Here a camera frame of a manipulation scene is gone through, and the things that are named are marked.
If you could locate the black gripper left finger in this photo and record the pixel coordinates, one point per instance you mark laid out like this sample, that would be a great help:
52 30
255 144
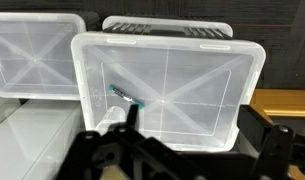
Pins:
125 156

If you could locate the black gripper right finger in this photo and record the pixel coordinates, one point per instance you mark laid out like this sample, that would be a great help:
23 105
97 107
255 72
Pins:
275 150

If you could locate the teal capped marker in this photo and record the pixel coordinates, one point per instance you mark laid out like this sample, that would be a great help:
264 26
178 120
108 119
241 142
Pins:
123 96

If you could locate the clear plastic storage box lid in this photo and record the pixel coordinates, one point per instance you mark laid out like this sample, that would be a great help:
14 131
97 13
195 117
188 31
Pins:
192 73

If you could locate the black ribbed storage crate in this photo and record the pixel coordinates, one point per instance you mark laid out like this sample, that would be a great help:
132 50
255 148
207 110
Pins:
165 31

